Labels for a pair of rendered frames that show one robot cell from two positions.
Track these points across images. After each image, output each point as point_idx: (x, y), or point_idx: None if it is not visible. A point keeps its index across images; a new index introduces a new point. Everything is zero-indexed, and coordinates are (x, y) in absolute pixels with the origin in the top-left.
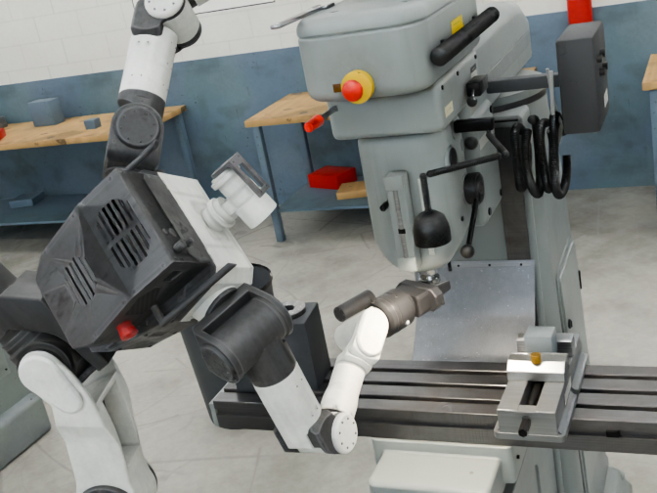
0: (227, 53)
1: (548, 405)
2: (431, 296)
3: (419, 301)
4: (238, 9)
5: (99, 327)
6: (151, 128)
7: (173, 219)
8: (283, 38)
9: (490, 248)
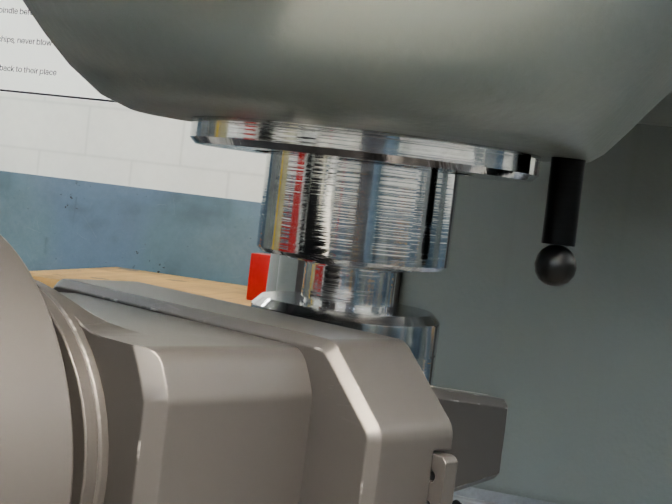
0: (30, 170)
1: None
2: (327, 431)
3: (176, 424)
4: (74, 100)
5: None
6: None
7: None
8: (135, 170)
9: (635, 456)
